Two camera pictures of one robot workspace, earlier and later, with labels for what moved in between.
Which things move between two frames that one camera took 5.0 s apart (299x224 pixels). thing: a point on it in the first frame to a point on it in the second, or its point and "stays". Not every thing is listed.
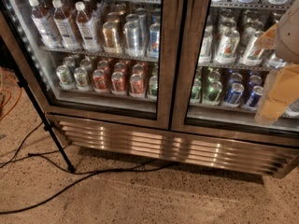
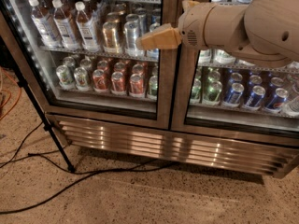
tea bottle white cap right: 87,25 stays
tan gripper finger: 267,40 to 192,23
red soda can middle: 118,86 stays
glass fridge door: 104,53 stays
